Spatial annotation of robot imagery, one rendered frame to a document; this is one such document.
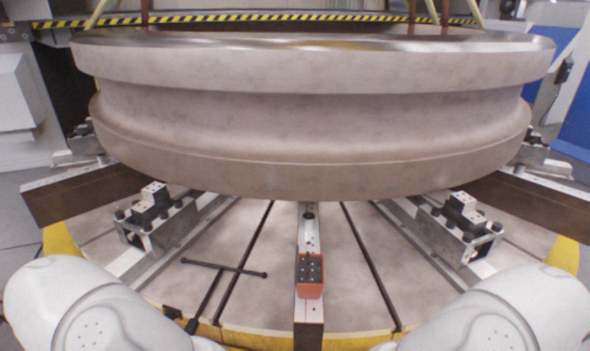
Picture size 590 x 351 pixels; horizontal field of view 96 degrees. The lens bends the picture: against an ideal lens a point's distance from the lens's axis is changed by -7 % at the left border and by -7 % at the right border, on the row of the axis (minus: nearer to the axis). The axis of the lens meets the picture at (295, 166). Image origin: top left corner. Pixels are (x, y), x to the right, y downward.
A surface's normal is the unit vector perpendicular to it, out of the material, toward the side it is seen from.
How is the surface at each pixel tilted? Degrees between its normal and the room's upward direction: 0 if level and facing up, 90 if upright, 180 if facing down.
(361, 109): 90
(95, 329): 23
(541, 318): 30
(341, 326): 0
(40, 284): 17
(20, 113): 90
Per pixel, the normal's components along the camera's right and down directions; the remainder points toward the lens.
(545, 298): 0.07, -0.80
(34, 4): 0.33, 0.45
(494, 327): -0.01, -0.56
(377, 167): 0.12, 0.47
